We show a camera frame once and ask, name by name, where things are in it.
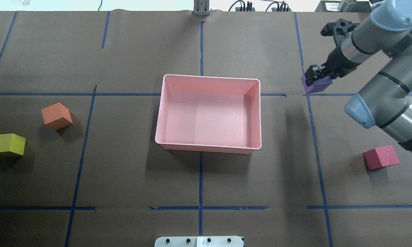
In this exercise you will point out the pink plastic bin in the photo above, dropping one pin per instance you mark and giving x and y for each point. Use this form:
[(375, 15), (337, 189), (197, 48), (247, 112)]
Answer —
[(209, 114)]

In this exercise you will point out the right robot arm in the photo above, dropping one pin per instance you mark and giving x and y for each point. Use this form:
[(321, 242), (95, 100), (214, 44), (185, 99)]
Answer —
[(381, 102)]

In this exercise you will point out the orange foam block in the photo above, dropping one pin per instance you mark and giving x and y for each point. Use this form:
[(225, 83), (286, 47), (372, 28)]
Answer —
[(57, 116)]

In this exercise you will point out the silver metal cylinder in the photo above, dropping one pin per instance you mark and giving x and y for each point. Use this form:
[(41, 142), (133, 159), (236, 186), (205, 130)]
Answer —
[(346, 5)]

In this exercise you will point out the purple foam block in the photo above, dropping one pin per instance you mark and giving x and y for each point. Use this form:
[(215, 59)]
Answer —
[(317, 86)]

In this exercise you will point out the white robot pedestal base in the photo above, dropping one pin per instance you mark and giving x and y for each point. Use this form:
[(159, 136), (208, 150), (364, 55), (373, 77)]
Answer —
[(200, 241)]

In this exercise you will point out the black box with label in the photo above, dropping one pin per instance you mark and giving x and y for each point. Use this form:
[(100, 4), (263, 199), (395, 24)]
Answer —
[(331, 6)]

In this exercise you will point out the red foam block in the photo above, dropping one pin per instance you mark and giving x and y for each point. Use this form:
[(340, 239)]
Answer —
[(381, 157)]

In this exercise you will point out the yellow-green foam block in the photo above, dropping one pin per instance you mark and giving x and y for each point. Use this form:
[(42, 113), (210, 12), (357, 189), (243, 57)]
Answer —
[(11, 145)]

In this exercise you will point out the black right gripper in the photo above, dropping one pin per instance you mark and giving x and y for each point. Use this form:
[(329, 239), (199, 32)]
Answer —
[(339, 62)]

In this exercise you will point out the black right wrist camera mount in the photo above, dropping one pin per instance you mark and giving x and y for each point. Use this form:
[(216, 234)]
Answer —
[(338, 30)]

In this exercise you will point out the aluminium frame post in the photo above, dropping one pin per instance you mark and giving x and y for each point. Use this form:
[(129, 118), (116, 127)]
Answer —
[(201, 8)]

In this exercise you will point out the black orange connector box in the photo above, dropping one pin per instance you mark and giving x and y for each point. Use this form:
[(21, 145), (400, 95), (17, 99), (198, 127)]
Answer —
[(242, 6), (280, 7)]

